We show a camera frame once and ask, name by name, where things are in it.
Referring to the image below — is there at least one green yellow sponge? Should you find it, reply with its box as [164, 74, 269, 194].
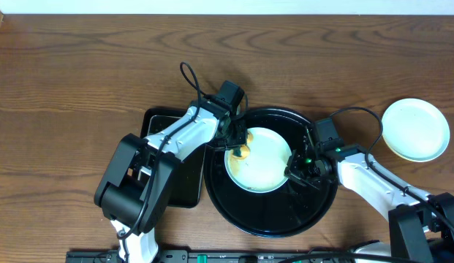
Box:
[231, 131, 254, 159]

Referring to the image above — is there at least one light blue plate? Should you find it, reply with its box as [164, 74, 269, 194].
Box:
[224, 127, 292, 194]
[382, 98, 450, 162]

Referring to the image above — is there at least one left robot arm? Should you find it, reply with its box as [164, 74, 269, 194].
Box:
[94, 99, 246, 262]

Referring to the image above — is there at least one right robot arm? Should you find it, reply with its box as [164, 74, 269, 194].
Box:
[284, 145, 454, 262]

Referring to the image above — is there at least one black round tray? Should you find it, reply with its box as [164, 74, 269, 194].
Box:
[203, 107, 338, 237]

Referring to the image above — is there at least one black rectangular tray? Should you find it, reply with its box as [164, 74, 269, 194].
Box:
[140, 107, 205, 208]

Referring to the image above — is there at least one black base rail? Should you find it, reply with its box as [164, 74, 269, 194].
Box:
[64, 248, 359, 263]

